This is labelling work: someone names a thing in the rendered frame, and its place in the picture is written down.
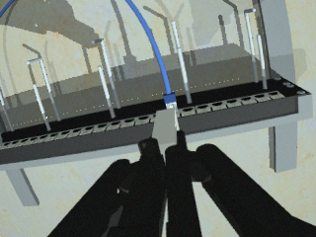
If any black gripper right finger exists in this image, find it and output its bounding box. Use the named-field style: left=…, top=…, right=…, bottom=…
left=163, top=108, right=316, bottom=237

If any blue patch cord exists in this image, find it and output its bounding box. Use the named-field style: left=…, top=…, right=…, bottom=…
left=0, top=0, right=172, bottom=95

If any clear ethernet plug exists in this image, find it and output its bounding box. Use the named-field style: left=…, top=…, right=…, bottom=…
left=163, top=92, right=178, bottom=113

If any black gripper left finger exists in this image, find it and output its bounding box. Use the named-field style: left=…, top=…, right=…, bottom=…
left=47, top=110, right=167, bottom=237

